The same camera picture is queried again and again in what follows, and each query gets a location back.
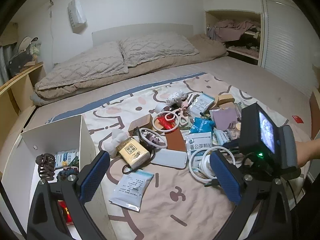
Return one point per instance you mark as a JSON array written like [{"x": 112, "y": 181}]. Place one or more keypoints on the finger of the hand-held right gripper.
[{"x": 231, "y": 145}]

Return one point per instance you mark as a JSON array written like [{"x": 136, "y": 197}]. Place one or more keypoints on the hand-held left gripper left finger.
[{"x": 93, "y": 177}]

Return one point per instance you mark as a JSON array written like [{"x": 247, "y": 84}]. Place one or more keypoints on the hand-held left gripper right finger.
[{"x": 226, "y": 177}]

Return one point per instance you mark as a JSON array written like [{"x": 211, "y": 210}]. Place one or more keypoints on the white blue medicine sachet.
[
  {"x": 198, "y": 143},
  {"x": 63, "y": 158}
]

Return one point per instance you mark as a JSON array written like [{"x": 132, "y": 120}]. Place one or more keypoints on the brown hair claw clip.
[{"x": 46, "y": 167}]

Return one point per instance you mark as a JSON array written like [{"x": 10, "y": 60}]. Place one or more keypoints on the white shoe box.
[{"x": 50, "y": 135}]

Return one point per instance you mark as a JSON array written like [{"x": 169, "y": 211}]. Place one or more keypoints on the person's right forearm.
[{"x": 310, "y": 150}]

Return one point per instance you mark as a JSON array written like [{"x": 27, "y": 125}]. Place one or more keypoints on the face mask pack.
[{"x": 221, "y": 137}]

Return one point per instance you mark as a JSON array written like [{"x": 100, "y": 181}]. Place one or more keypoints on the dark teal scrunchie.
[{"x": 66, "y": 174}]

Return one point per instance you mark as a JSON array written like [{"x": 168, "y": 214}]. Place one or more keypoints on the purple notebook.
[{"x": 223, "y": 117}]

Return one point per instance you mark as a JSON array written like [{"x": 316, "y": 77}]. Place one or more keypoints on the blue foil packet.
[{"x": 202, "y": 125}]

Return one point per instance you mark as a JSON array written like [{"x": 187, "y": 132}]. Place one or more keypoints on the white plush bone toy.
[{"x": 112, "y": 143}]

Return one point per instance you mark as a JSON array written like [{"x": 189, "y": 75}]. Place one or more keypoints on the white printed sachet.
[
  {"x": 131, "y": 188},
  {"x": 202, "y": 103}
]

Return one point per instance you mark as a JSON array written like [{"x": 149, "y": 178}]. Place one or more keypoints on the small red packet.
[{"x": 297, "y": 119}]

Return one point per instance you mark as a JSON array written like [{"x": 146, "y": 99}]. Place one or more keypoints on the red book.
[{"x": 65, "y": 211}]

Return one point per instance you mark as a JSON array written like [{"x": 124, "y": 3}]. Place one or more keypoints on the yellow tissue pack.
[{"x": 133, "y": 152}]

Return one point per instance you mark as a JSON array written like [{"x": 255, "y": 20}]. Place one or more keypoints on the printed cartoon blanket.
[{"x": 175, "y": 205}]

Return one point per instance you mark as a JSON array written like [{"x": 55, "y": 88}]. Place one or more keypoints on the grey flat case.
[{"x": 170, "y": 158}]

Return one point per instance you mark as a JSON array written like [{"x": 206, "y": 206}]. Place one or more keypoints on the pink scissors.
[{"x": 180, "y": 113}]

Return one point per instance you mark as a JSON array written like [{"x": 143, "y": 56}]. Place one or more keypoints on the red snack packet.
[{"x": 168, "y": 124}]

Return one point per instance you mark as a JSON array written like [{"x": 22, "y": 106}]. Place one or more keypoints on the small cardboard box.
[{"x": 141, "y": 123}]

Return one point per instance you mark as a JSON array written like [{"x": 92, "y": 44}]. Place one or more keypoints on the grey knitted scrunchie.
[{"x": 176, "y": 97}]

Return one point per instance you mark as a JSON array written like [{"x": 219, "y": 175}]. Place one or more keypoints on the white tape roll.
[{"x": 160, "y": 108}]

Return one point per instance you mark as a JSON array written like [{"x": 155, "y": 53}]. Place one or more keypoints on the white louvered door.
[{"x": 287, "y": 42}]

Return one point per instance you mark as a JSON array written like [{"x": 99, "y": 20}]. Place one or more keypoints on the beige folded duvet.
[{"x": 207, "y": 48}]

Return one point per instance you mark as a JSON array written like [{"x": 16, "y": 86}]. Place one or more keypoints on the pile of pink clothes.
[{"x": 232, "y": 28}]

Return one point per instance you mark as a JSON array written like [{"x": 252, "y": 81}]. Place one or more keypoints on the grey quilted pillow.
[
  {"x": 87, "y": 65},
  {"x": 155, "y": 47}
]

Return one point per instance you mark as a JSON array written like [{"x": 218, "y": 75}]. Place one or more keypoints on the wooden bedside shelf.
[{"x": 15, "y": 90}]

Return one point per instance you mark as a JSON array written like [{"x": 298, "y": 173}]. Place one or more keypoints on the black bag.
[{"x": 20, "y": 62}]

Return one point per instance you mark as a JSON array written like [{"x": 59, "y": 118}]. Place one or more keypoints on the artificial flower bunch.
[{"x": 36, "y": 48}]

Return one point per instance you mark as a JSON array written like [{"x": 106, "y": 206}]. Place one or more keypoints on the grey curtain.
[{"x": 3, "y": 62}]

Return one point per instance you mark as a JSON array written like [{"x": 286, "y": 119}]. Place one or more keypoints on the white visor cap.
[{"x": 25, "y": 43}]

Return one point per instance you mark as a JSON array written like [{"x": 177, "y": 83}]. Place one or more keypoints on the white hanging bag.
[{"x": 77, "y": 15}]

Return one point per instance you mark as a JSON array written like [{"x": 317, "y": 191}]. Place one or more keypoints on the beige printed valance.
[{"x": 8, "y": 33}]

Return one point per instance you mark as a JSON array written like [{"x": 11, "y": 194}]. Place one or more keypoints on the white oval frame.
[{"x": 143, "y": 130}]

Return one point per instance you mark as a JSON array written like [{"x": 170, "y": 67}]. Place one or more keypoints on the wall closet niche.
[{"x": 208, "y": 30}]

